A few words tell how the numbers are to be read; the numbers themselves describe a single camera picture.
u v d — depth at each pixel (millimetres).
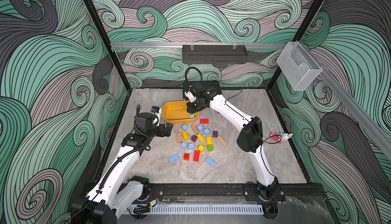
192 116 999
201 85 707
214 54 969
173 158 836
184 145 877
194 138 909
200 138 919
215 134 934
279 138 896
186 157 835
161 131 698
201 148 864
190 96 753
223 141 903
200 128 950
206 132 931
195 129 966
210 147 893
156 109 697
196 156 858
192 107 796
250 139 563
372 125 531
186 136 926
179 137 909
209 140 902
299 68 827
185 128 950
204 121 1010
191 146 877
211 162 832
